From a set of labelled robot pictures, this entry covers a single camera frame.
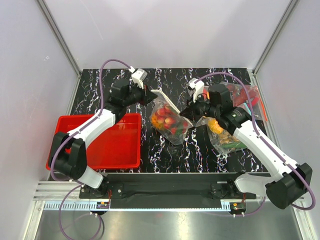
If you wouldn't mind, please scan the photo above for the zip bag with red chilies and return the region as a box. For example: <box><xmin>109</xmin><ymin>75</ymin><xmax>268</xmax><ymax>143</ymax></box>
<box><xmin>221</xmin><ymin>82</ymin><xmax>268</xmax><ymax>121</ymax></box>

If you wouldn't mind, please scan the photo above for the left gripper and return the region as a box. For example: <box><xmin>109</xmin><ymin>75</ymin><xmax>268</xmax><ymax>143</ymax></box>
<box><xmin>122</xmin><ymin>80</ymin><xmax>157</xmax><ymax>107</ymax></box>

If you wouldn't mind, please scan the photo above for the polka dot zip bag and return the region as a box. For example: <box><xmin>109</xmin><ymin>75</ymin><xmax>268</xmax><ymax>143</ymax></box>
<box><xmin>150</xmin><ymin>89</ymin><xmax>193</xmax><ymax>145</ymax></box>

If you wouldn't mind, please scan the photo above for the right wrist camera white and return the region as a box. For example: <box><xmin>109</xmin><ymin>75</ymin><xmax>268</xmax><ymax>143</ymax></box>
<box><xmin>187</xmin><ymin>78</ymin><xmax>205</xmax><ymax>103</ymax></box>

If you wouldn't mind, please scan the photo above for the blue zip bag mixed food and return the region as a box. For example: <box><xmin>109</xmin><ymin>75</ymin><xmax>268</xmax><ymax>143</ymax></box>
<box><xmin>209</xmin><ymin>104</ymin><xmax>251</xmax><ymax>155</ymax></box>

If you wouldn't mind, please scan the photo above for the purple cable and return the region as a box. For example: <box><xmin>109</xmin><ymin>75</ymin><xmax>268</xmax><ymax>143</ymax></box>
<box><xmin>194</xmin><ymin>72</ymin><xmax>316</xmax><ymax>216</ymax></box>
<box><xmin>49</xmin><ymin>59</ymin><xmax>133</xmax><ymax>240</ymax></box>

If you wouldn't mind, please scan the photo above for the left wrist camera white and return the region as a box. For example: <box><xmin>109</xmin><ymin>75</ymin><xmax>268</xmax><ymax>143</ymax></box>
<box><xmin>128</xmin><ymin>66</ymin><xmax>148</xmax><ymax>89</ymax></box>

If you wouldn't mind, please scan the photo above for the fake cherry bunch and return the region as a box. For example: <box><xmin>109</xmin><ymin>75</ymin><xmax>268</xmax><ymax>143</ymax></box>
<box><xmin>150</xmin><ymin>103</ymin><xmax>191</xmax><ymax>137</ymax></box>

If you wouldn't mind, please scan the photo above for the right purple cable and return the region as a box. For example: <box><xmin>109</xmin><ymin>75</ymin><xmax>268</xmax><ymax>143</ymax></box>
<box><xmin>194</xmin><ymin>72</ymin><xmax>316</xmax><ymax>216</ymax></box>

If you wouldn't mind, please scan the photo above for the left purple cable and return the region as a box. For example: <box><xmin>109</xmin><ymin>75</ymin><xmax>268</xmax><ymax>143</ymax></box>
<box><xmin>49</xmin><ymin>59</ymin><xmax>133</xmax><ymax>240</ymax></box>

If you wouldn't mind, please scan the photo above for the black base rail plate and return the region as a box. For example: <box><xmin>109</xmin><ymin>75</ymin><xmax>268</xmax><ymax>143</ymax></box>
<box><xmin>79</xmin><ymin>173</ymin><xmax>256</xmax><ymax>211</ymax></box>

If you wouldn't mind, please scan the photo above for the zip bag with apple and peppers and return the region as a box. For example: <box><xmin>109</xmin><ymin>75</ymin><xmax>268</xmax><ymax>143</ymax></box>
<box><xmin>195</xmin><ymin>86</ymin><xmax>225</xmax><ymax>141</ymax></box>

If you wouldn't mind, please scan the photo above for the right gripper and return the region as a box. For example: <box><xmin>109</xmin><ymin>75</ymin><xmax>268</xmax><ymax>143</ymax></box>
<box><xmin>179</xmin><ymin>92</ymin><xmax>220</xmax><ymax>123</ymax></box>

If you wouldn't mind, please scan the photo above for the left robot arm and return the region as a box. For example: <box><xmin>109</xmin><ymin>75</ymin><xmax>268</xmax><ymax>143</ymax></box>
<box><xmin>48</xmin><ymin>79</ymin><xmax>157</xmax><ymax>198</ymax></box>

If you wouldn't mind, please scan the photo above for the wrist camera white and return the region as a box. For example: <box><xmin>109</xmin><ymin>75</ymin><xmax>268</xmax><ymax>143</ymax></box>
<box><xmin>187</xmin><ymin>78</ymin><xmax>205</xmax><ymax>103</ymax></box>
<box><xmin>128</xmin><ymin>66</ymin><xmax>148</xmax><ymax>89</ymax></box>

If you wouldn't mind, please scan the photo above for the red plastic bin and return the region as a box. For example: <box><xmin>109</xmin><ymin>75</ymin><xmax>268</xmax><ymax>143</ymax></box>
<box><xmin>45</xmin><ymin>112</ymin><xmax>141</xmax><ymax>172</ymax></box>

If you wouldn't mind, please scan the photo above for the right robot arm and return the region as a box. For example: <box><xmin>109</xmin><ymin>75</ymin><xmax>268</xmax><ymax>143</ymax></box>
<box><xmin>180</xmin><ymin>81</ymin><xmax>313</xmax><ymax>210</ymax></box>

